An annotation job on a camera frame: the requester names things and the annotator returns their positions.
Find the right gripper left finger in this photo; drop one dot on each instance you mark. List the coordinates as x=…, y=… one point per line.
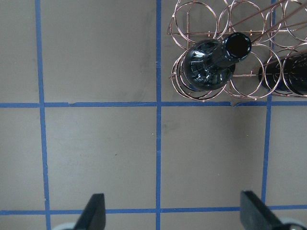
x=93, y=216

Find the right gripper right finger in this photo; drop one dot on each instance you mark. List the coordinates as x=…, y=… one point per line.
x=255, y=215

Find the dark bottle in basket outer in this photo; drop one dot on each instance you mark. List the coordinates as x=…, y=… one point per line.
x=287, y=75

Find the dark bottle in basket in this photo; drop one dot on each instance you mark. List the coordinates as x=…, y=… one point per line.
x=210, y=64
x=287, y=75

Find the dark bottle in basket inner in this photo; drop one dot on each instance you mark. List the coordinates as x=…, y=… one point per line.
x=210, y=64

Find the copper wire wine basket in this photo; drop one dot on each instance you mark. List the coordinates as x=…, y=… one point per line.
x=276, y=29

